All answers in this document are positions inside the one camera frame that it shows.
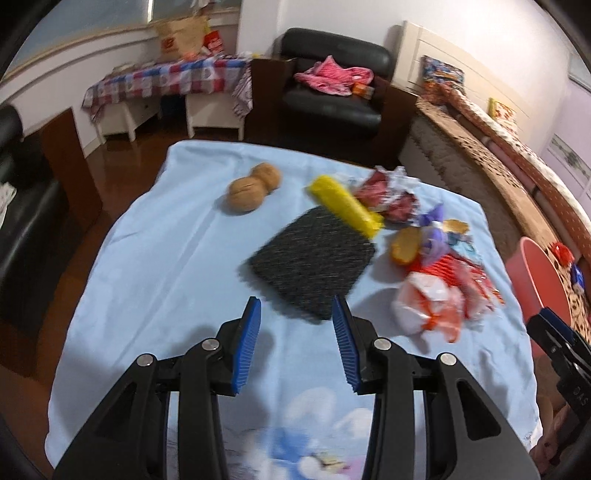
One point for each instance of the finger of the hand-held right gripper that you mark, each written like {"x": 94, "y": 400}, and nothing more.
{"x": 556, "y": 330}

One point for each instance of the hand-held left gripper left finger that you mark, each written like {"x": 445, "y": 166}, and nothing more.
{"x": 248, "y": 344}

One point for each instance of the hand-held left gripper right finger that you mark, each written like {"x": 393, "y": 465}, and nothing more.
{"x": 344, "y": 344}

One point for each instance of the pink plastic bucket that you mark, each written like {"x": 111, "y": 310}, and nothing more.
{"x": 531, "y": 272}

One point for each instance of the dark grey scouring pad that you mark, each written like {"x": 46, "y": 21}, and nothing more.
{"x": 309, "y": 263}

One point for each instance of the red foil wrapper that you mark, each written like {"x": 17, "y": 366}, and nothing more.
{"x": 383, "y": 191}

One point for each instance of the person's right hand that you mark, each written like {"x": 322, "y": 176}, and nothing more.
{"x": 554, "y": 429}

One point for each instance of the blue tissue packet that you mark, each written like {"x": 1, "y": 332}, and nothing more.
{"x": 578, "y": 277}

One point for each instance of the red snack packet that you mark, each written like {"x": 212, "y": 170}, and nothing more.
{"x": 562, "y": 253}

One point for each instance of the red clear plastic wrapper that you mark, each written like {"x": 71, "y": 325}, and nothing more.
{"x": 482, "y": 290}

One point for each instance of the light blue printed tablecloth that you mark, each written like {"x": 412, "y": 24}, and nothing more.
{"x": 175, "y": 258}

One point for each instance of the blue printed wrapper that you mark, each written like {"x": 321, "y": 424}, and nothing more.
{"x": 464, "y": 249}

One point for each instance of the red foam fruit net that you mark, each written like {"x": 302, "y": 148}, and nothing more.
{"x": 443, "y": 268}

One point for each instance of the yellow plastic wrapper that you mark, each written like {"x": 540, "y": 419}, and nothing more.
{"x": 344, "y": 205}

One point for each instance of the purple crumpled wrapper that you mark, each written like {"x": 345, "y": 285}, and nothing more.
{"x": 434, "y": 233}

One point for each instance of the brown bread roll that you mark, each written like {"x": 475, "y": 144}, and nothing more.
{"x": 244, "y": 194}

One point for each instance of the brown walnut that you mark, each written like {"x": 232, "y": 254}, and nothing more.
{"x": 268, "y": 175}

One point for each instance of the brown leaf pattern blanket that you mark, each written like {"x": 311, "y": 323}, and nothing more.
{"x": 480, "y": 170}

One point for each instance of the yellow floral pillow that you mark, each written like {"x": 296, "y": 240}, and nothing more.
{"x": 502, "y": 111}

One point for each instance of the white cabinet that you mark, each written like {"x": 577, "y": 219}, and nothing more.
{"x": 214, "y": 115}
{"x": 117, "y": 117}

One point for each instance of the black leather armchair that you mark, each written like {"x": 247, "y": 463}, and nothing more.
{"x": 332, "y": 110}

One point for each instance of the small orange box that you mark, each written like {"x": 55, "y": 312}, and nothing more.
{"x": 363, "y": 89}

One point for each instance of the black leather sofa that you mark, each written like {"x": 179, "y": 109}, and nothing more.
{"x": 23, "y": 217}

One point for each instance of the pink clothing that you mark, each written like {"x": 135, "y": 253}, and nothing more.
{"x": 332, "y": 76}

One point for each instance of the checkered tablecloth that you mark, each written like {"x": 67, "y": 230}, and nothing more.
{"x": 171, "y": 78}

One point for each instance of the colourful printed pillow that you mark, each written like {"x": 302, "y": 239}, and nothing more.
{"x": 443, "y": 74}

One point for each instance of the red box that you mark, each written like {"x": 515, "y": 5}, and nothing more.
{"x": 213, "y": 41}

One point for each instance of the brown paper bag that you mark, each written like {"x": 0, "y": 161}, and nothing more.
{"x": 180, "y": 37}

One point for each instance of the window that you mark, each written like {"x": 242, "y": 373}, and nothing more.
{"x": 92, "y": 23}

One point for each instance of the white bed frame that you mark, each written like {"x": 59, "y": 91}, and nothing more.
{"x": 475, "y": 60}

